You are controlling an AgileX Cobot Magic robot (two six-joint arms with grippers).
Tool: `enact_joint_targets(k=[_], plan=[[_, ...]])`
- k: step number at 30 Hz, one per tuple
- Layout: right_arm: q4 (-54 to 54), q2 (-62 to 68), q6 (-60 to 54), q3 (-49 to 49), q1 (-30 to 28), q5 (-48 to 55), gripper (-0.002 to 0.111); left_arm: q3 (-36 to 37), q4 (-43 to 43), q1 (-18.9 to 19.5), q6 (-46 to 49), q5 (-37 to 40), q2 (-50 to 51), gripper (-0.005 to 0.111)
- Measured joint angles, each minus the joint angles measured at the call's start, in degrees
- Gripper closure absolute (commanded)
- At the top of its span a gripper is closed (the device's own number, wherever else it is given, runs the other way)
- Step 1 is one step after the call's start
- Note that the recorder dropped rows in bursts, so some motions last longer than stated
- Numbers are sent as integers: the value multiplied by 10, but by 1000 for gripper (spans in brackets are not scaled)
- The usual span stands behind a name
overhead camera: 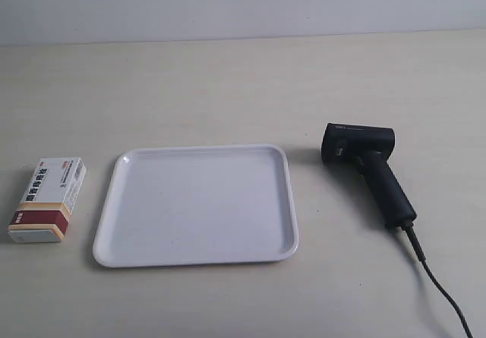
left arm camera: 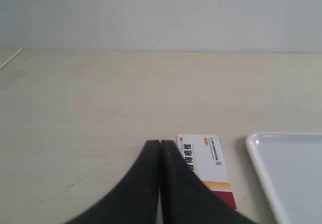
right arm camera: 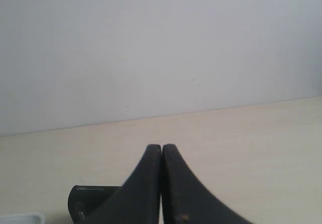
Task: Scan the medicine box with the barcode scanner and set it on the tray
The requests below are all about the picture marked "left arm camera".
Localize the white red medicine box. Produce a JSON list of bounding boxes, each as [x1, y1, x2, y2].
[[177, 134, 237, 209]]

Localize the white plastic tray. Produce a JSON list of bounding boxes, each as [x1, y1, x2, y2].
[[246, 132, 321, 223]]

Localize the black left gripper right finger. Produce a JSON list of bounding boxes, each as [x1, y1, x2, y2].
[[159, 140, 252, 223]]

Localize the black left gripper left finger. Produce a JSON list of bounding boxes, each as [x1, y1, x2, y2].
[[67, 140, 160, 223]]

